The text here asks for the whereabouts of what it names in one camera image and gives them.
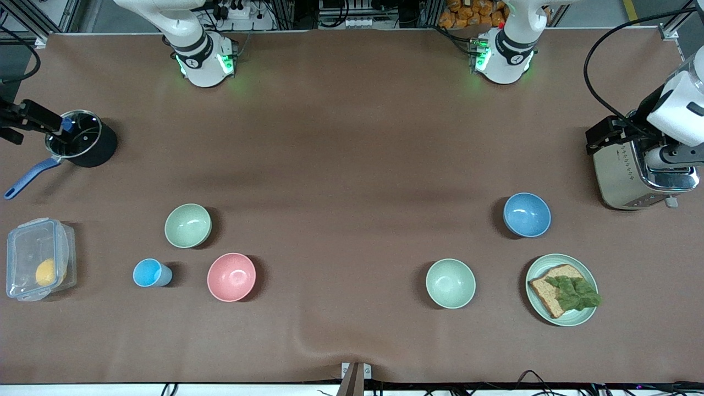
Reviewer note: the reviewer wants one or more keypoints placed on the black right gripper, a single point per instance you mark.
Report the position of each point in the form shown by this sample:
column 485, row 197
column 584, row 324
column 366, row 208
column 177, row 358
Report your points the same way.
column 11, row 117

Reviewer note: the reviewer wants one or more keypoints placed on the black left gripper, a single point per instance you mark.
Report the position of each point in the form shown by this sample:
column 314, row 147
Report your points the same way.
column 637, row 119

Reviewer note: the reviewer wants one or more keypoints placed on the blue bowl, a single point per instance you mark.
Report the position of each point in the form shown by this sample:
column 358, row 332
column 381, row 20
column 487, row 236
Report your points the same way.
column 527, row 214

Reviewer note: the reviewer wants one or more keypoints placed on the light green bowl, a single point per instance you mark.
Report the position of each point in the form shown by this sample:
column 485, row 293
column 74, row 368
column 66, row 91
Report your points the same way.
column 450, row 283
column 188, row 225

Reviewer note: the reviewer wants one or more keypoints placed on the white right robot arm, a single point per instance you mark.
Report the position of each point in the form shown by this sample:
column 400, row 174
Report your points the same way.
column 201, row 58

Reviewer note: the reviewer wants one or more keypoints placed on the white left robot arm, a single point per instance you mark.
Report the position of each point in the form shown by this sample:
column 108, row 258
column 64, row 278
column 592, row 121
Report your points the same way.
column 509, row 55

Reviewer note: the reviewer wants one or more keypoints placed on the pink bowl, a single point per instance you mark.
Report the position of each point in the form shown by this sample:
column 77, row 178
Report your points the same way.
column 231, row 277

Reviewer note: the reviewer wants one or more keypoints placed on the silver toaster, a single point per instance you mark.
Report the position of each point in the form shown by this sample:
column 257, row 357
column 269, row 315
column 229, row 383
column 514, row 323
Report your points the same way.
column 621, row 181

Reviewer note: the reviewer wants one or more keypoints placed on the glass lid with blue knob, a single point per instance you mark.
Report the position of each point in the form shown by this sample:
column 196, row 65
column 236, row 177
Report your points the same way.
column 82, row 135

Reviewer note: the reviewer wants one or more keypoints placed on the clear plastic lidded container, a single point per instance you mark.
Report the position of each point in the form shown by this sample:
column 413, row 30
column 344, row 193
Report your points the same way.
column 38, row 258

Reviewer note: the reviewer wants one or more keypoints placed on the light green plate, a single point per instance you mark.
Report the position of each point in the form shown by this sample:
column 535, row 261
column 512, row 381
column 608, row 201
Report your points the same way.
column 583, row 264

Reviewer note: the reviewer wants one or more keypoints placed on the yellow lemon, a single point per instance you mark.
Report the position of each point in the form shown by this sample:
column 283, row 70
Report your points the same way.
column 45, row 273

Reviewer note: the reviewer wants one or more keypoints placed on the green lettuce leaf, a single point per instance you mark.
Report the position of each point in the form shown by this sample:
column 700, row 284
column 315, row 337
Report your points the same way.
column 575, row 294

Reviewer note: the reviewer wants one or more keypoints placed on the bag of orange snacks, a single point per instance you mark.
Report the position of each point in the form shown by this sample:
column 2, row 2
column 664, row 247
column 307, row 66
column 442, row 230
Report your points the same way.
column 473, row 14

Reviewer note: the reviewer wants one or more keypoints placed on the brown bread slice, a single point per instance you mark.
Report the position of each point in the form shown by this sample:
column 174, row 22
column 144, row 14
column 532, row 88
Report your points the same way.
column 550, row 302

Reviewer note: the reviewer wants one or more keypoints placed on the blue cup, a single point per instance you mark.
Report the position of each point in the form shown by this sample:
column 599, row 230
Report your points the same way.
column 149, row 273

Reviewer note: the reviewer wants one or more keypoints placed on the white power strip with plugs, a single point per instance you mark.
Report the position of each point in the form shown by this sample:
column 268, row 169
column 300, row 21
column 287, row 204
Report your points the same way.
column 236, row 10

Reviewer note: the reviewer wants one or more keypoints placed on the brown tablecloth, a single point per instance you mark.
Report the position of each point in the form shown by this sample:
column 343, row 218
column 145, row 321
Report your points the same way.
column 330, row 137

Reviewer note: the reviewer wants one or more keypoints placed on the metal table clamp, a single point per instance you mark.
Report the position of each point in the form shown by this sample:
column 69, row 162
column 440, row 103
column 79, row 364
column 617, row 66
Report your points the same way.
column 355, row 377

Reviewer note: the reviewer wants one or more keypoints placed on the aluminium frame profile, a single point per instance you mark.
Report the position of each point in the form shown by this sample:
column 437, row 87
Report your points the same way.
column 27, row 16

